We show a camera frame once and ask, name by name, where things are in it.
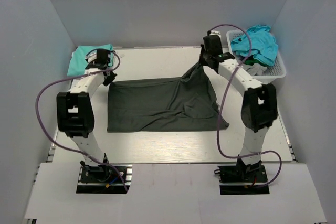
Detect dark grey t shirt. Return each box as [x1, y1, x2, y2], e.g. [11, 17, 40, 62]
[107, 63, 229, 133]

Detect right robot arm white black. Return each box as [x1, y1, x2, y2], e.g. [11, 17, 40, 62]
[199, 32, 278, 182]

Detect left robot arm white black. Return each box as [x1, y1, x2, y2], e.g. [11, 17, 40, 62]
[56, 48, 120, 182]

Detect folded teal t shirt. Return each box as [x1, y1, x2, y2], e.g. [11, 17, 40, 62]
[67, 44, 113, 77]

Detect green cloth in basket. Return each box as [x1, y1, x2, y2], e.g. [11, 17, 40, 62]
[242, 57, 263, 66]

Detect grey cloth in basket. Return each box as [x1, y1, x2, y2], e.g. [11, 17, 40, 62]
[247, 63, 267, 76]

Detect crumpled light blue t shirt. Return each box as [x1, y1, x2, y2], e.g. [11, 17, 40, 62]
[230, 24, 278, 67]

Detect white plastic basket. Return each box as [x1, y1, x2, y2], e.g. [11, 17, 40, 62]
[226, 30, 286, 83]

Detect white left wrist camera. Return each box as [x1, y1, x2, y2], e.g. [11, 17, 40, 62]
[85, 51, 97, 63]

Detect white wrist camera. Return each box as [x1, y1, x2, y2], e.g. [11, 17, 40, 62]
[207, 30, 221, 37]
[85, 51, 97, 63]

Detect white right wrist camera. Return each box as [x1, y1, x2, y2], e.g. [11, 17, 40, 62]
[207, 30, 221, 37]

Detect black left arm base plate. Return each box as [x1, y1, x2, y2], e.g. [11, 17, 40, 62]
[76, 165, 132, 194]

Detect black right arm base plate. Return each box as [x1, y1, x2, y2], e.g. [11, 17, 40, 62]
[214, 165, 270, 196]

